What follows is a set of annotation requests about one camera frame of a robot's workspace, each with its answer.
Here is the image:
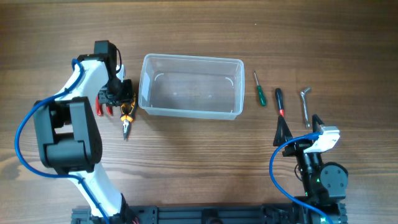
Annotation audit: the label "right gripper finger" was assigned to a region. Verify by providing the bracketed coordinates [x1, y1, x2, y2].
[273, 115, 293, 146]
[312, 114, 324, 133]

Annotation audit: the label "orange black long-nose pliers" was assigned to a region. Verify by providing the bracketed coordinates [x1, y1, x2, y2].
[120, 94, 137, 141]

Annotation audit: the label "red handled pruning shears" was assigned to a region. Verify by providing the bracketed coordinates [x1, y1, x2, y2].
[95, 96, 113, 116]

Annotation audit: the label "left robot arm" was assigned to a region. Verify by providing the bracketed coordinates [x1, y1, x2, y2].
[31, 40, 139, 223]

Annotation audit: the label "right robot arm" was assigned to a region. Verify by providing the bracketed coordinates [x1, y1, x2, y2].
[269, 114, 348, 223]

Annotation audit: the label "clear plastic container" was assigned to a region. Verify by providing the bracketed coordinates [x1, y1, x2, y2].
[139, 54, 245, 120]

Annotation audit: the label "silver L-shaped socket wrench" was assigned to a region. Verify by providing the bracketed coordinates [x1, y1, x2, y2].
[300, 87, 311, 129]

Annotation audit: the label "right blue cable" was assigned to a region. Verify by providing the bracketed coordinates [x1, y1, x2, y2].
[269, 131, 335, 224]

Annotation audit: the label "blue cable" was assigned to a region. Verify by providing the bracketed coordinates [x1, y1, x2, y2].
[14, 58, 110, 224]
[269, 131, 335, 224]

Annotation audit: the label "green handled screwdriver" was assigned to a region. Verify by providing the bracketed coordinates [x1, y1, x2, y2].
[253, 71, 267, 106]

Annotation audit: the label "black red handled screwdriver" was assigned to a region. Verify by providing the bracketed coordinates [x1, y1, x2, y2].
[275, 88, 285, 116]

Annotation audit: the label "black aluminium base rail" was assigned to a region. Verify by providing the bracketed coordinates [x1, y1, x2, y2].
[70, 203, 348, 224]

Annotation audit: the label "left blue cable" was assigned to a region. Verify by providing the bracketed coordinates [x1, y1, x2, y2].
[14, 58, 110, 224]

